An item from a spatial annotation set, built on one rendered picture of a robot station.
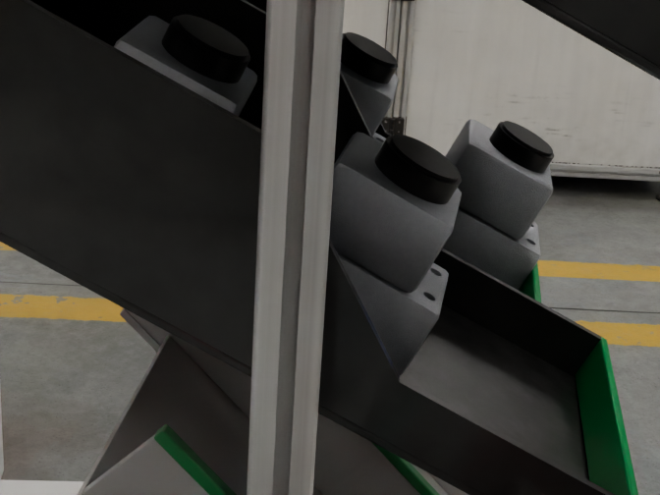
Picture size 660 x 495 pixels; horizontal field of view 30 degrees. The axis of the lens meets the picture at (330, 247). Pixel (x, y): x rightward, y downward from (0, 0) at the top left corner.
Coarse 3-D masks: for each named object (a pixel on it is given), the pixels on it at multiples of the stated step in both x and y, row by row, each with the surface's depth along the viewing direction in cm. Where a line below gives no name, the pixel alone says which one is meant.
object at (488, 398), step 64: (0, 0) 36; (64, 0) 49; (128, 0) 48; (192, 0) 48; (0, 64) 37; (64, 64) 36; (128, 64) 36; (256, 64) 49; (0, 128) 37; (64, 128) 37; (128, 128) 37; (192, 128) 37; (256, 128) 37; (0, 192) 38; (64, 192) 38; (128, 192) 38; (192, 192) 37; (256, 192) 37; (64, 256) 39; (128, 256) 38; (192, 256) 38; (448, 256) 51; (192, 320) 39; (448, 320) 50; (512, 320) 51; (320, 384) 39; (384, 384) 39; (448, 384) 45; (512, 384) 48; (576, 384) 51; (384, 448) 40; (448, 448) 40; (512, 448) 39; (576, 448) 46
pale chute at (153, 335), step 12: (120, 312) 56; (132, 312) 56; (132, 324) 56; (144, 324) 56; (144, 336) 57; (156, 336) 56; (156, 348) 57; (420, 468) 72; (432, 480) 72; (444, 492) 72; (456, 492) 72
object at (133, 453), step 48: (144, 384) 50; (192, 384) 53; (240, 384) 54; (144, 432) 48; (192, 432) 51; (240, 432) 54; (336, 432) 55; (96, 480) 42; (144, 480) 42; (192, 480) 42; (240, 480) 51; (336, 480) 56; (384, 480) 55
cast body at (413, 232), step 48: (384, 144) 43; (336, 192) 41; (384, 192) 41; (432, 192) 42; (336, 240) 42; (384, 240) 42; (432, 240) 41; (384, 288) 42; (432, 288) 44; (384, 336) 43
